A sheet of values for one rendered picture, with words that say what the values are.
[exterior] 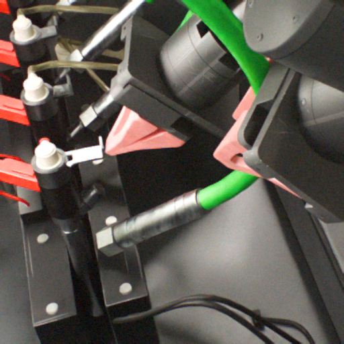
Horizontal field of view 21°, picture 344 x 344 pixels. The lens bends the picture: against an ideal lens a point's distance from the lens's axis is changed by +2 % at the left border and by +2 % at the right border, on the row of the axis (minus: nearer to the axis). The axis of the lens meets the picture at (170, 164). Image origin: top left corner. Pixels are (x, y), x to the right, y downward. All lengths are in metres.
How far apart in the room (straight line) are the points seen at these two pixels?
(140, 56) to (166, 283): 0.39
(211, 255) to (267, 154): 0.55
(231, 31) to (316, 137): 0.07
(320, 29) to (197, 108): 0.30
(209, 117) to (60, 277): 0.24
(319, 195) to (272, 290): 0.50
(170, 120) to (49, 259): 0.24
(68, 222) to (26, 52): 0.17
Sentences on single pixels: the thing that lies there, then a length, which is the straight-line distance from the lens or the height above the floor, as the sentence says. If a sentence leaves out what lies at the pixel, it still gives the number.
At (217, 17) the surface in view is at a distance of 0.48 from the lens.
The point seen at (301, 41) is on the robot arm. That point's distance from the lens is 0.36.
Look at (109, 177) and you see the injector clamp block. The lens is 0.89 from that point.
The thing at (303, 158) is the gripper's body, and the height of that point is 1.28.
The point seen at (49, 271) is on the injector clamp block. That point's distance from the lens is 0.83.
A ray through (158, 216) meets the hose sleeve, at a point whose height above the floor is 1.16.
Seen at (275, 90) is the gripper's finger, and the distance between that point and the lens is 0.47.
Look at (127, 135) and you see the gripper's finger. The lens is 0.68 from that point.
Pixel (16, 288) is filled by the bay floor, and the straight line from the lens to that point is 1.02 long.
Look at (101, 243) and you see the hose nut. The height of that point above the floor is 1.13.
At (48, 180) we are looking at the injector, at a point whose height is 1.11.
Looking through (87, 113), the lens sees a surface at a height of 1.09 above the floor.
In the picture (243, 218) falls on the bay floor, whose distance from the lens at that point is 1.03.
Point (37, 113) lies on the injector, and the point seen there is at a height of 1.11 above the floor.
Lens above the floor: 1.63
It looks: 47 degrees down
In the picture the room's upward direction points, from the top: 11 degrees counter-clockwise
